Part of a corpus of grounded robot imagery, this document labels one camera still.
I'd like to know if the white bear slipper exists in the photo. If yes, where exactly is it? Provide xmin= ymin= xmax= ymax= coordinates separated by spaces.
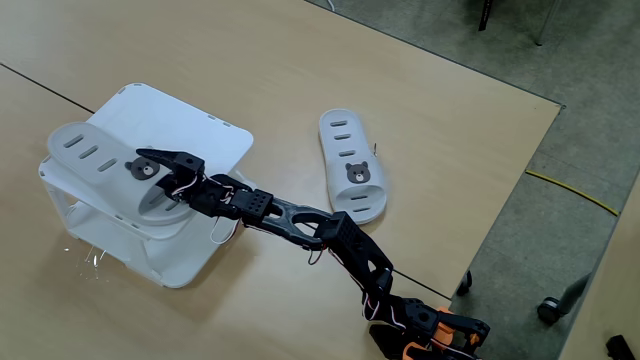
xmin=47 ymin=121 xmax=201 ymax=227
xmin=318 ymin=108 xmax=389 ymax=226

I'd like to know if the white plastic shelf box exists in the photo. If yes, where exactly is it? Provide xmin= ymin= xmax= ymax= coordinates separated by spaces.
xmin=38 ymin=82 xmax=260 ymax=290

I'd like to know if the black table caster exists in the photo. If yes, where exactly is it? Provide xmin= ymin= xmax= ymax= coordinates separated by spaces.
xmin=455 ymin=270 xmax=474 ymax=297

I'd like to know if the black chair leg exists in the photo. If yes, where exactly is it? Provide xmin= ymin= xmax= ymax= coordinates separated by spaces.
xmin=477 ymin=0 xmax=495 ymax=32

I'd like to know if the office chair caster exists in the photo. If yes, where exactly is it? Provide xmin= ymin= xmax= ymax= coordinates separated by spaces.
xmin=537 ymin=272 xmax=594 ymax=326

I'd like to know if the metal chair leg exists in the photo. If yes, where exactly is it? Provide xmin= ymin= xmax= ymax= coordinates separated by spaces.
xmin=532 ymin=0 xmax=559 ymax=47

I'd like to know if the black floor object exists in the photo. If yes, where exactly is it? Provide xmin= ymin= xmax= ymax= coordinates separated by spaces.
xmin=605 ymin=334 xmax=636 ymax=360

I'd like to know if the yellow floor cable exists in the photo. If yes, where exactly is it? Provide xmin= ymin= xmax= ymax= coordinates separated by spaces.
xmin=524 ymin=169 xmax=621 ymax=217

